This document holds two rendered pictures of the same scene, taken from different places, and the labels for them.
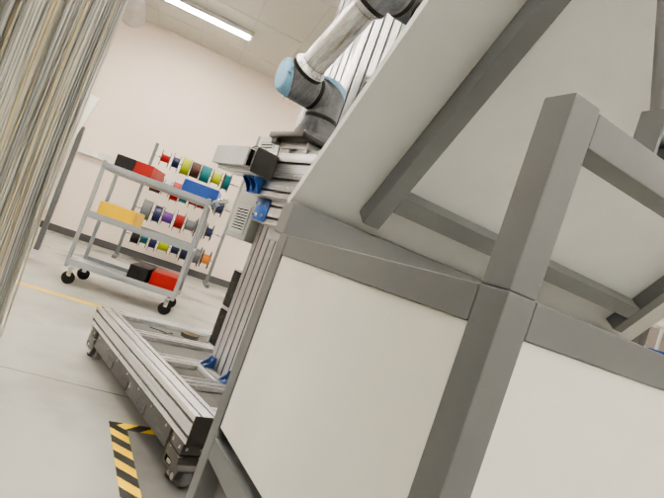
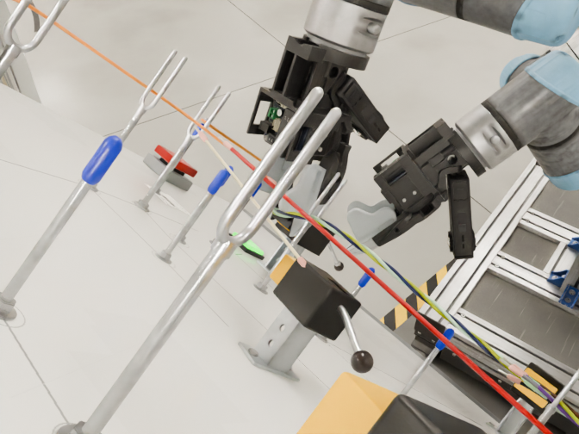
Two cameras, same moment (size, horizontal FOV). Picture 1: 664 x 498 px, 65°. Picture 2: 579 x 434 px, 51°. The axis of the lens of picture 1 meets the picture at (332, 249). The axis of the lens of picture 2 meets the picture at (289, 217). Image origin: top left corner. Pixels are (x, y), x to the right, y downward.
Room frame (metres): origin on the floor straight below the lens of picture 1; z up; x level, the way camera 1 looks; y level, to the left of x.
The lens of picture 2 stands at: (0.92, -0.70, 1.68)
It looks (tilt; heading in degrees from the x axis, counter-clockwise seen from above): 45 degrees down; 75
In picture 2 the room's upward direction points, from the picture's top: straight up
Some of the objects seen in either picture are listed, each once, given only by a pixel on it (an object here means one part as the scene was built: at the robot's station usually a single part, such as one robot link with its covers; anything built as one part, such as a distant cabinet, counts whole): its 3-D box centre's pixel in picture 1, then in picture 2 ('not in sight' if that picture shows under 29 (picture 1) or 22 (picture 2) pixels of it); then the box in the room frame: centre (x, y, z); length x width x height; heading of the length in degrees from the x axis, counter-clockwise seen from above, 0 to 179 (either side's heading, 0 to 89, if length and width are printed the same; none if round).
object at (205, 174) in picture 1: (182, 215); not in sight; (7.14, 2.09, 0.81); 1.29 x 0.55 x 1.62; 108
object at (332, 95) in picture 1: (325, 100); not in sight; (1.81, 0.20, 1.33); 0.13 x 0.12 x 0.14; 128
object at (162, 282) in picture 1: (151, 236); not in sight; (4.30, 1.44, 0.54); 0.99 x 0.50 x 1.08; 101
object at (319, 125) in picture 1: (316, 131); not in sight; (1.81, 0.19, 1.21); 0.15 x 0.15 x 0.10
